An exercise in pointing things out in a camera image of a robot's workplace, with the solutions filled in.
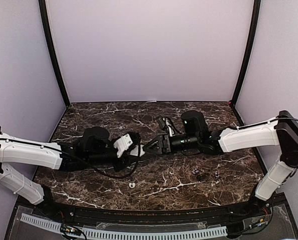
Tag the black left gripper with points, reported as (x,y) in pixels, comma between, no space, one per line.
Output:
(119,166)

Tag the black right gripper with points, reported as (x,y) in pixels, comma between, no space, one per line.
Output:
(163,142)

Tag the white earbud charging case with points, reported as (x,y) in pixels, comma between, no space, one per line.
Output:
(137,152)

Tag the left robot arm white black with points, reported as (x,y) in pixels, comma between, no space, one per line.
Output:
(94,146)

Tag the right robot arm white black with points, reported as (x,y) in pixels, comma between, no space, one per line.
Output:
(280,131)

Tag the white earbud near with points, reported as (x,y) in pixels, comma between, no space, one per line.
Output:
(132,185)

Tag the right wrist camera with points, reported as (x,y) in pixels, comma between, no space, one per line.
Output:
(166,124)

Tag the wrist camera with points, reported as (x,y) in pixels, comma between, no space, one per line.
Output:
(166,124)
(124,144)

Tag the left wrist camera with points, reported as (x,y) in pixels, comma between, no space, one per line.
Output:
(124,144)

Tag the black front table rail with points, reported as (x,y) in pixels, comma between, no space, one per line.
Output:
(88,215)

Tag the white slotted cable duct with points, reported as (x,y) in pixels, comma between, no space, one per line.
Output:
(112,231)

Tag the right black frame post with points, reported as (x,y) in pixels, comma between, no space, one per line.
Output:
(247,52)

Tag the black frame post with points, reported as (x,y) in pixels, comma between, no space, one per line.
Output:
(247,52)
(52,51)

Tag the left black frame post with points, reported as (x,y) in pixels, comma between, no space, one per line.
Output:
(52,51)

